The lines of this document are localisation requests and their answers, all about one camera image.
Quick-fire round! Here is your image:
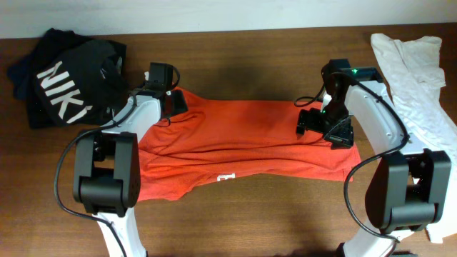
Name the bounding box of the orange printed t-shirt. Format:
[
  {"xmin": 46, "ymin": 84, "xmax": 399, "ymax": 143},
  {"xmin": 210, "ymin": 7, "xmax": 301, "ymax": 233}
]
[{"xmin": 139, "ymin": 91, "xmax": 361, "ymax": 201}]

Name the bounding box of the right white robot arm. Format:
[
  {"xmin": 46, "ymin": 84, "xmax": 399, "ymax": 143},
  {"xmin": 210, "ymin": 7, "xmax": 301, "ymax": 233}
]
[{"xmin": 295, "ymin": 59, "xmax": 451, "ymax": 257}]

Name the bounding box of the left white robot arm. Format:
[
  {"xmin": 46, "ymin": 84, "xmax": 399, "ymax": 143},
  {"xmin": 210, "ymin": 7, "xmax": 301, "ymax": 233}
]
[{"xmin": 73, "ymin": 89, "xmax": 188, "ymax": 256}]

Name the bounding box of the dark folded clothes pile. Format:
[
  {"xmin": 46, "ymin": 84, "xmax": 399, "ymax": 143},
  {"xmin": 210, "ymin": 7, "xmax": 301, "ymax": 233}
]
[{"xmin": 7, "ymin": 27, "xmax": 127, "ymax": 130}]

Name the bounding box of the white t-shirt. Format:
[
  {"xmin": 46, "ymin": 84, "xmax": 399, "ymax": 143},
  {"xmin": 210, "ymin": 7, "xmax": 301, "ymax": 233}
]
[{"xmin": 371, "ymin": 34, "xmax": 456, "ymax": 243}]

